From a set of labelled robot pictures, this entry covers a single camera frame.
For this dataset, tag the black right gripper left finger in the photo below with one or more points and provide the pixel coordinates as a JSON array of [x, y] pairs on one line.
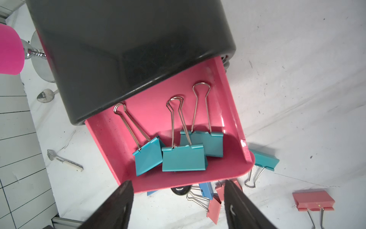
[[115, 212]]

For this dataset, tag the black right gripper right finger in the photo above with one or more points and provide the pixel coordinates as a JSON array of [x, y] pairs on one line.
[[241, 213]]

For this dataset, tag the pink top drawer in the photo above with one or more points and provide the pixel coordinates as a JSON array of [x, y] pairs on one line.
[[208, 106]]

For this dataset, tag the pink binder clip upper centre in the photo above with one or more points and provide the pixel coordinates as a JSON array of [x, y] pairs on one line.
[[220, 189]]

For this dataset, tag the pink binder clip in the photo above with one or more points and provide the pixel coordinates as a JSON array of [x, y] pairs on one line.
[[220, 189], [211, 206]]

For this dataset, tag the pink binder clip bottom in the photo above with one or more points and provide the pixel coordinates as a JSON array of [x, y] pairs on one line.
[[211, 206]]

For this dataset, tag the blue binder clip centre upper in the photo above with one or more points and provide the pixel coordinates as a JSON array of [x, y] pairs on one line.
[[205, 188]]

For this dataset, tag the pink binder clip lone right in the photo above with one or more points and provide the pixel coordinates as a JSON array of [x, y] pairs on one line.
[[314, 201]]

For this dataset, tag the black drawer cabinet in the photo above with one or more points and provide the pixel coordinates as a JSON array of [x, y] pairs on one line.
[[103, 52]]

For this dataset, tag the metal spoon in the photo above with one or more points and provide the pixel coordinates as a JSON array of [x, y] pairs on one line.
[[47, 95]]

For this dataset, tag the magenta plastic wine glass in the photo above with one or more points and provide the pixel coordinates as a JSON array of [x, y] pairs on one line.
[[12, 52]]

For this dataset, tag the small fork white handle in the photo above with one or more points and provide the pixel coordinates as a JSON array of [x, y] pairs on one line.
[[53, 156]]

